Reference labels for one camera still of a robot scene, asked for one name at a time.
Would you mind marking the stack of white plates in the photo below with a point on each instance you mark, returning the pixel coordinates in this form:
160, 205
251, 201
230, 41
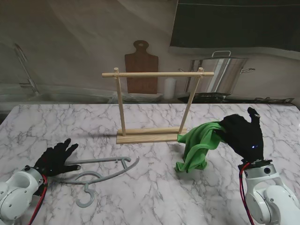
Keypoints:
143, 98

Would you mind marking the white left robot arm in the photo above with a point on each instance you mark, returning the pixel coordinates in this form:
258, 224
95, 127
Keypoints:
16, 187

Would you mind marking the grey plastic clothes hanger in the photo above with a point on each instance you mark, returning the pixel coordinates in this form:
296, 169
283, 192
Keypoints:
98, 160

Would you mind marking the wooden hanging rack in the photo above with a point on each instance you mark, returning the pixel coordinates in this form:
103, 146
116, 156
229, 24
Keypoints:
152, 138

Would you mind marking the green microfibre towel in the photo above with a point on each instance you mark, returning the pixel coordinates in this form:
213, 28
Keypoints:
199, 140

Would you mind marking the steel kitchen sink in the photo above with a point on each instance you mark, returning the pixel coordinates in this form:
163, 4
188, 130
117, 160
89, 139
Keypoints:
58, 96

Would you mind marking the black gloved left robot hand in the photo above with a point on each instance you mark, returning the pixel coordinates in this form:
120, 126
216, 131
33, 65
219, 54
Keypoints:
54, 161

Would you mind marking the large steel stock pot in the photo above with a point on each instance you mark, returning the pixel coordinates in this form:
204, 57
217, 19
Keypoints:
222, 75

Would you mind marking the black stove top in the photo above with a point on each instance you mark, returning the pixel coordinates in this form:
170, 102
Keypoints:
234, 99

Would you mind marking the dark range hood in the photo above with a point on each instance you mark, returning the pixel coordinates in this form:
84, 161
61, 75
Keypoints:
234, 23

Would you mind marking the chrome kitchen faucet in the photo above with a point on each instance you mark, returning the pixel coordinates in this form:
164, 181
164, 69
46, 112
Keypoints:
25, 70

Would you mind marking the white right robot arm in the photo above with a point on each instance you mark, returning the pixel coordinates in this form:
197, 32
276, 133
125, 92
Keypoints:
262, 194

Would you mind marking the brown wooden cutting board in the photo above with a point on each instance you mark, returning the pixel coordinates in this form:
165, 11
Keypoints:
140, 72

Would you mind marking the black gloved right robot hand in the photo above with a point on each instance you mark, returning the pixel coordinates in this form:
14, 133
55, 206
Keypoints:
246, 138

